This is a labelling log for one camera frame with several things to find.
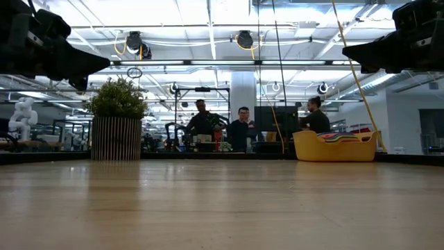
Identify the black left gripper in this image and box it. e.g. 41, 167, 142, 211
0, 0, 112, 92

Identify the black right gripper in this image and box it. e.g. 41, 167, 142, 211
341, 0, 444, 74

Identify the yellow measuring cup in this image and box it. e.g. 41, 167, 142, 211
323, 135, 360, 142

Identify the red measuring cup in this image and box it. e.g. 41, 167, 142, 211
319, 133, 358, 140

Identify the yellow plastic basket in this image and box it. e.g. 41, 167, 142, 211
292, 130, 379, 163

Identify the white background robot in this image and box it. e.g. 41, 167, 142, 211
7, 97, 39, 142

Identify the potted plant striped pot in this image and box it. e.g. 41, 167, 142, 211
83, 76, 151, 162

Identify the person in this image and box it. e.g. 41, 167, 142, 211
227, 106, 258, 153
299, 96, 332, 135
185, 99, 230, 152

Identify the black monitor screen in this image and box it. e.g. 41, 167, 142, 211
254, 105, 302, 133

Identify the yellow hanging cable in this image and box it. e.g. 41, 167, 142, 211
330, 0, 389, 153

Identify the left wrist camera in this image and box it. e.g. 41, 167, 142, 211
34, 8, 72, 40

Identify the black ceiling cable reel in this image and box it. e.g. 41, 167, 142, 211
237, 30, 255, 50
125, 30, 153, 60

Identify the black table frame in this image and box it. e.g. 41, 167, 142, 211
0, 151, 444, 165

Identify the black hanging cable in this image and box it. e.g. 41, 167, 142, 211
271, 0, 289, 153

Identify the black metal frame stand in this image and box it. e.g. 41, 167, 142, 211
173, 86, 231, 140

